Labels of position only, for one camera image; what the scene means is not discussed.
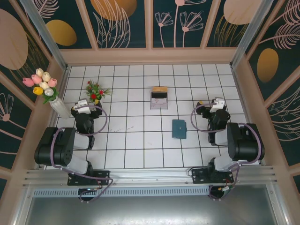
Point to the white ribbed vase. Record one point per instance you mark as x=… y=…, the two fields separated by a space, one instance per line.
x=61 y=109

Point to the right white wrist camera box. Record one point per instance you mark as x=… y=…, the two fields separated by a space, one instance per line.
x=216 y=106

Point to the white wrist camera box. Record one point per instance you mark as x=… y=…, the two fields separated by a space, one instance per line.
x=82 y=104
x=216 y=106

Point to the clear tiered card stand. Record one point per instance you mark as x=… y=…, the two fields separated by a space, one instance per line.
x=159 y=109

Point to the grey metal panel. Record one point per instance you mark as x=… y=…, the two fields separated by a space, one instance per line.
x=150 y=211

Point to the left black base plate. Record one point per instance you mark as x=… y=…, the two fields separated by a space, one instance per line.
x=100 y=177

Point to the aluminium rail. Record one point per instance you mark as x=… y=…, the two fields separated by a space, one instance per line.
x=150 y=175

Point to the aluminium frame post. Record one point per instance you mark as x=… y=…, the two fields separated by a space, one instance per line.
x=250 y=32
x=44 y=32

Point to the teal card holder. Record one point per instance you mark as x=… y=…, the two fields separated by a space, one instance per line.
x=179 y=129

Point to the small red flower plant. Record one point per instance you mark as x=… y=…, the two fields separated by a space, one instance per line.
x=95 y=91

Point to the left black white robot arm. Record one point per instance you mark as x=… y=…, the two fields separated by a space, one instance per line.
x=58 y=145

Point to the pastel tulip bouquet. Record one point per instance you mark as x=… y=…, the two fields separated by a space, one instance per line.
x=43 y=80

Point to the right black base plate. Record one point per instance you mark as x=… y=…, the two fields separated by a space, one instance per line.
x=199 y=175

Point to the pink floral card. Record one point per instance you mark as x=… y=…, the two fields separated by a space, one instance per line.
x=159 y=103

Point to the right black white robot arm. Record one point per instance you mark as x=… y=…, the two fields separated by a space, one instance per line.
x=243 y=143

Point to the black card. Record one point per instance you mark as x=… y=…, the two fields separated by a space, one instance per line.
x=159 y=95

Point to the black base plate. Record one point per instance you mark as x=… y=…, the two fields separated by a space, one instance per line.
x=100 y=177
x=199 y=175

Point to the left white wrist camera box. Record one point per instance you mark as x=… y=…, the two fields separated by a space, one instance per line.
x=82 y=104

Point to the gold card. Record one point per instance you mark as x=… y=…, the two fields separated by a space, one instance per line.
x=159 y=89

